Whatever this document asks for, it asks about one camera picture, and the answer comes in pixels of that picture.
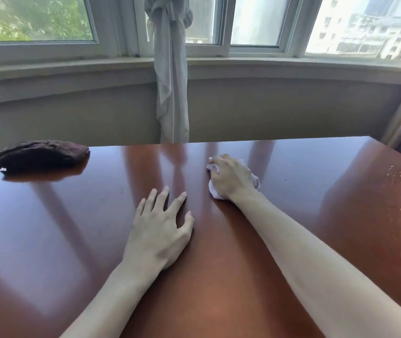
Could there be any person's right forearm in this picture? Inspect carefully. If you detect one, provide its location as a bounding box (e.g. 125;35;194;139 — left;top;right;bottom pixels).
229;191;401;338

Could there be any grey tied curtain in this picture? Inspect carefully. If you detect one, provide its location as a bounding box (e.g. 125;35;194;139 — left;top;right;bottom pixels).
144;0;195;144

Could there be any white tissue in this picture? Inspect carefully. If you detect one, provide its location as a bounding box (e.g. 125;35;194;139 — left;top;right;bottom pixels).
206;158;261;200

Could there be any dark brown folded cloth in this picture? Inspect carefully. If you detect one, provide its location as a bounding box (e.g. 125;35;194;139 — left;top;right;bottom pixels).
0;140;91;172

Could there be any grey window sill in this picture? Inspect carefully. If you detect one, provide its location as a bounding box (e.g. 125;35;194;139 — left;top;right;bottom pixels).
0;57;401;108

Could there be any person's left hand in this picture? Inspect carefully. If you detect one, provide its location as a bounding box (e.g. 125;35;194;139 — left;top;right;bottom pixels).
121;186;195;276

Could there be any white window frame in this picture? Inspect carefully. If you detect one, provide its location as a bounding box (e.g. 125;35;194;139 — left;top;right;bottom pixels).
0;0;401;66

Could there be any person's left forearm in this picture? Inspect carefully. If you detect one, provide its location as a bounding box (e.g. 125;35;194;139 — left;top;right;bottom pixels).
59;261;167;338

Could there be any person's right hand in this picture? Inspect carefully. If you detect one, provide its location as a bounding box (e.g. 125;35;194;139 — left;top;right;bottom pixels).
209;154;261;203

